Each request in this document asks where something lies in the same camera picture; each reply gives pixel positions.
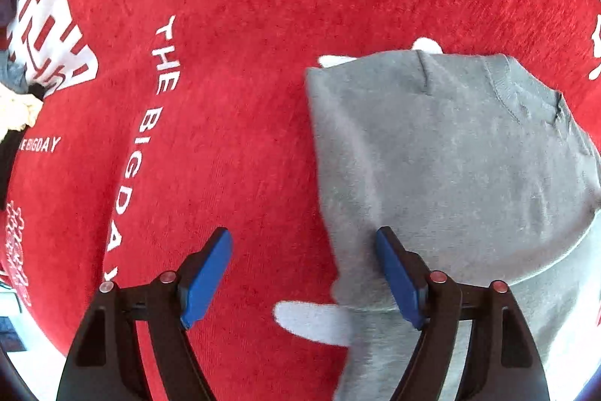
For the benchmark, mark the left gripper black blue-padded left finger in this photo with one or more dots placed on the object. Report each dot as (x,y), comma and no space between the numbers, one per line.
(104,360)

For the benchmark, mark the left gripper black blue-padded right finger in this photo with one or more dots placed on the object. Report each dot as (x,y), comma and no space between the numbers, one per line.
(502,363)

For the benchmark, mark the grey knit sweater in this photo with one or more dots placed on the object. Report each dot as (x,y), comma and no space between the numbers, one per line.
(483,171)

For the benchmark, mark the pile of clothes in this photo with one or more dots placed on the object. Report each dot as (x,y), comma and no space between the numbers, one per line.
(21,104)

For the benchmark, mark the red blanket with white print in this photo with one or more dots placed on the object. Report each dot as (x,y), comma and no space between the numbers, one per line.
(168,118)

